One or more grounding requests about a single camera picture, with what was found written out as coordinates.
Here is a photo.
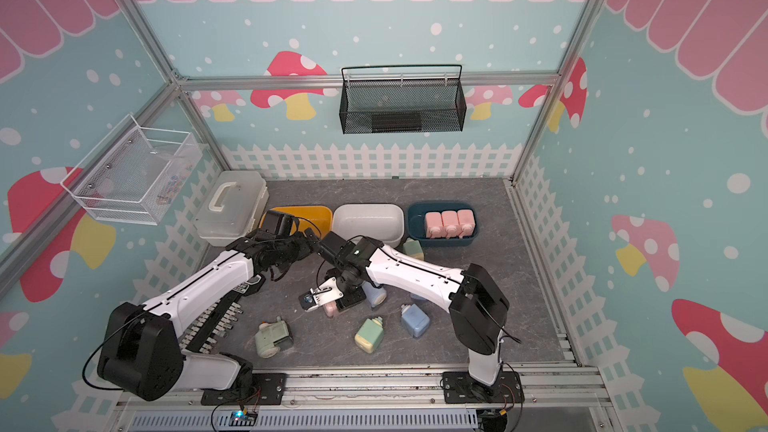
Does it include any pink sharpener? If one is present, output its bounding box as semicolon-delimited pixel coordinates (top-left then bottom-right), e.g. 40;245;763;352
323;301;340;318
424;211;445;239
441;210;462;239
457;209;476;238

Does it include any yellow plastic storage tub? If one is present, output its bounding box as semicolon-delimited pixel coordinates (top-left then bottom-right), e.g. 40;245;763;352
273;206;333;238

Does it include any white plastic storage tub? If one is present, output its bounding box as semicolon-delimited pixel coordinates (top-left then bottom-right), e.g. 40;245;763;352
331;204;405;247

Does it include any black drill bit rack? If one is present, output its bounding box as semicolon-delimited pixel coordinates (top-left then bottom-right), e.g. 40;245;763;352
179;299;243;355

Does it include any blue sharpener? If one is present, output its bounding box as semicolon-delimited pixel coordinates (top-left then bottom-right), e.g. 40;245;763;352
362;281;387;309
400;304;431;338

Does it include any green sharpener near tubs right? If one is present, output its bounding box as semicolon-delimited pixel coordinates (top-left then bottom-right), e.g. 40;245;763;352
401;238;425;261

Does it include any white lidded plastic case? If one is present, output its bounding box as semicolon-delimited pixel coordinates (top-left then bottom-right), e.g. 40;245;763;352
194;170;269;247

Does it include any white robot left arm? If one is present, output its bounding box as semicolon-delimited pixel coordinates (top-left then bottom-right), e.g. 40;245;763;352
90;211;322;401

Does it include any pale green round sharpener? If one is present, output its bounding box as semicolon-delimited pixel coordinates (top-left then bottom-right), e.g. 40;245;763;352
254;317;294;359

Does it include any white wire wall basket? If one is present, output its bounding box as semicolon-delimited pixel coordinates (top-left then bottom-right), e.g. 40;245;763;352
60;115;203;226

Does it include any dark teal storage tub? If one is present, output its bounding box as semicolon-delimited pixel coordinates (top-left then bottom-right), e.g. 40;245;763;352
406;200;480;247

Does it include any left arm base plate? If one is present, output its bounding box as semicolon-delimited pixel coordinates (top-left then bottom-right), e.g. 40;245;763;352
201;373;287;406

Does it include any black wire mesh basket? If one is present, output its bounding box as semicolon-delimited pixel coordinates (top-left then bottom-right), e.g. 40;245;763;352
339;64;467;135

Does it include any black digital scale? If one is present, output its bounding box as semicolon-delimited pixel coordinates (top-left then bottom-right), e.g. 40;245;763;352
233;274;265;297

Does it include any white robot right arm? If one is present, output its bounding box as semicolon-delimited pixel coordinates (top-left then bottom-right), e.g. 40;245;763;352
300;232;510;387

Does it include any blue sharpener centre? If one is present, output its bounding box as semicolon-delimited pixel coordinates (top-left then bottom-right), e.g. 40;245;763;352
362;281;387;309

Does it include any blue sharpener lower right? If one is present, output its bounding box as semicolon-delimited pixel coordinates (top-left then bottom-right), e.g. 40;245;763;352
400;304;431;338

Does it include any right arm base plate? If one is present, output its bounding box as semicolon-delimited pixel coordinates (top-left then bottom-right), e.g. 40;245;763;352
439;369;525;405

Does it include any green sharpener lower centre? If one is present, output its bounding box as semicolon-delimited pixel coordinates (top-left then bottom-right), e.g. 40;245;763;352
354;317;384;354

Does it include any green circuit board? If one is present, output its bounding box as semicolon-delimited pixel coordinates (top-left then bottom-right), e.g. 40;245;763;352
228;410;258;427

